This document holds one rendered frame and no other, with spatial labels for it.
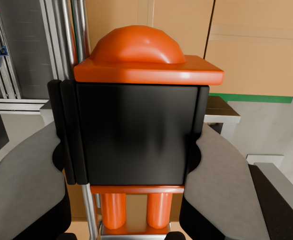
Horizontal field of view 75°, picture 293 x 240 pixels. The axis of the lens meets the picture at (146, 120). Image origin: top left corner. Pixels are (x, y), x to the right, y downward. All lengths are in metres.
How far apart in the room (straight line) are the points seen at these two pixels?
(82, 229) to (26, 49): 0.91
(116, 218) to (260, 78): 0.72
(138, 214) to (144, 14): 0.58
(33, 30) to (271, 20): 0.97
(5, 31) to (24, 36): 0.08
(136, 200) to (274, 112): 1.50
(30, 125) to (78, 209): 1.18
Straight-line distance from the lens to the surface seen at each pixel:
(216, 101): 0.85
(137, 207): 0.21
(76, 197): 0.48
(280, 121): 1.71
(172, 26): 0.68
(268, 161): 1.87
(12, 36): 1.17
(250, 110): 1.54
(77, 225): 0.45
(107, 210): 0.18
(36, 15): 1.11
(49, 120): 0.76
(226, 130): 0.79
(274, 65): 0.83
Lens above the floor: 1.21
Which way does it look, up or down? 63 degrees down
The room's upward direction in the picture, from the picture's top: 176 degrees clockwise
